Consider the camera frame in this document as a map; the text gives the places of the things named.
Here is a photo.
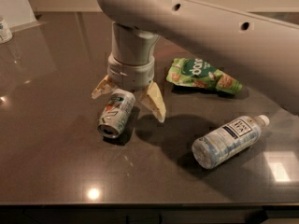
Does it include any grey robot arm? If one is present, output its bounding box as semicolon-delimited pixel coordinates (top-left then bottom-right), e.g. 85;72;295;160
97;0;299;115

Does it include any silver 7up can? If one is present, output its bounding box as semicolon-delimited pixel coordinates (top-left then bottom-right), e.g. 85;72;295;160
98;89;135;139

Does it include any clear plastic water bottle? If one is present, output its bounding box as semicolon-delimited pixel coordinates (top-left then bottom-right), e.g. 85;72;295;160
192;115;270;169

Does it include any white container at left edge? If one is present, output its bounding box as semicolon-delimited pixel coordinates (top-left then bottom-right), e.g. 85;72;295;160
0;16;13;44

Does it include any green snack bag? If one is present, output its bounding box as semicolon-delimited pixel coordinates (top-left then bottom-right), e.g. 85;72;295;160
166;58;243;95

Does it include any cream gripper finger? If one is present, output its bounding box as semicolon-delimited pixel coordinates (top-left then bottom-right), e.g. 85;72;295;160
139;81;166;123
92;75;116;99

